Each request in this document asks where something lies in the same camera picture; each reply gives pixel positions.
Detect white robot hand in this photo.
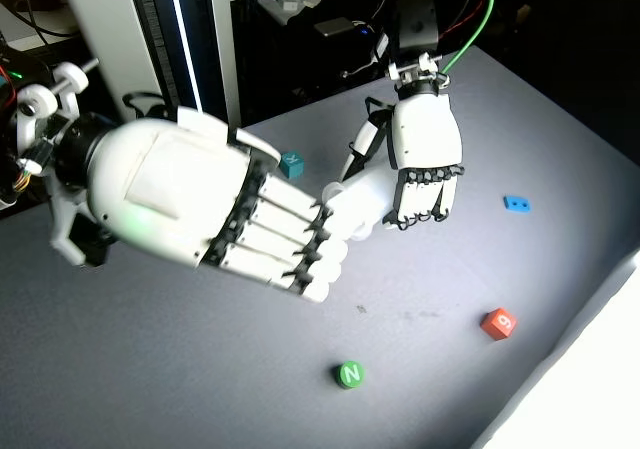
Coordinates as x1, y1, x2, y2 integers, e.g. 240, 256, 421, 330
339, 91, 466, 231
84, 106, 350, 304

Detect blue block with two holes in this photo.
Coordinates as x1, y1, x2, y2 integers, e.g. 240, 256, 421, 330
502, 194, 531, 214

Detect teal block with letter K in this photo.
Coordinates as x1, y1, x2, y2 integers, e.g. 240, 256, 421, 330
278, 151, 305, 179

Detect silver box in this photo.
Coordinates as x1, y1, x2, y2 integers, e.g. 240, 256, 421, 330
313, 17, 356, 39

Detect white and black robot column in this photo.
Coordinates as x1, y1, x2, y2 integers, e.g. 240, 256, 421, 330
53, 0, 242, 126

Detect grey table cloth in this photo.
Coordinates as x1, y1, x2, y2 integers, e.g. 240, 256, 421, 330
0, 43, 640, 449

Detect red cube with digit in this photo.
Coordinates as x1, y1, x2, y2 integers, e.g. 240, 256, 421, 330
480, 307, 518, 341

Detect green cylinder with letter N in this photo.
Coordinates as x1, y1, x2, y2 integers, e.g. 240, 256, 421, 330
333, 360, 367, 390

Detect red cable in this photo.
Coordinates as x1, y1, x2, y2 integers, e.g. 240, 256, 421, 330
438, 0, 482, 40

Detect green cable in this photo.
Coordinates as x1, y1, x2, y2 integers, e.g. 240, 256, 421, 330
442, 0, 496, 75

